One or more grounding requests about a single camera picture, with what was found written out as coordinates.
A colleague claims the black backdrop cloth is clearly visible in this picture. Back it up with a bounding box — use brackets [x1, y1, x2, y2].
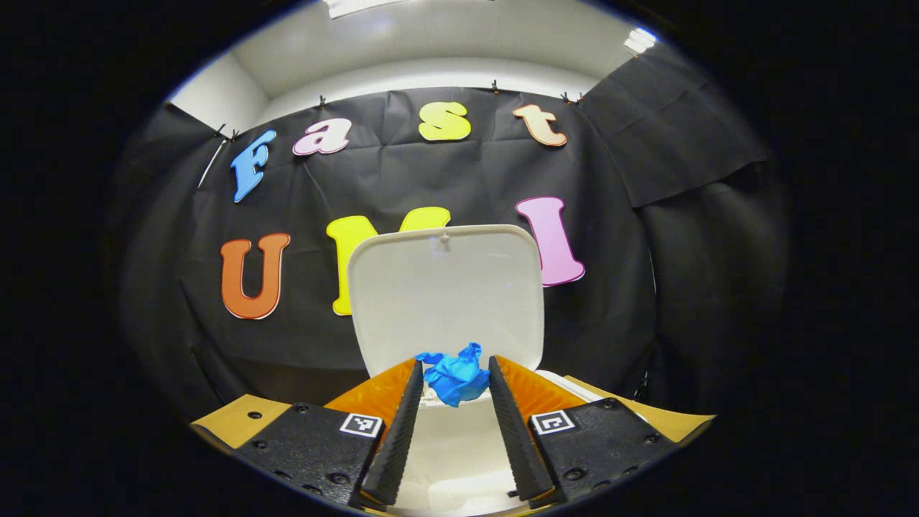
[115, 43, 790, 424]

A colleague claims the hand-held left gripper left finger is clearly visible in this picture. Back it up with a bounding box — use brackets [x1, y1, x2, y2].
[233, 358, 426, 507]

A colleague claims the wooden desktop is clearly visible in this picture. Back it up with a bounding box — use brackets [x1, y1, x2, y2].
[190, 375, 717, 450]

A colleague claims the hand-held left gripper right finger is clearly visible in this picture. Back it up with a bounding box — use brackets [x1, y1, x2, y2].
[488, 354, 679, 503]

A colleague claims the white desktop garbage bin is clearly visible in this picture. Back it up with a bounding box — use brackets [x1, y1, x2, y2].
[347, 224, 647, 516]

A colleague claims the blue paper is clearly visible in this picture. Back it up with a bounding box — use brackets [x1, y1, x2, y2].
[415, 343, 491, 408]

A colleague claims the ceiling light panel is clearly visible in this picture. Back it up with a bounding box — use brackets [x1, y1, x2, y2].
[323, 0, 417, 19]
[623, 27, 658, 55]

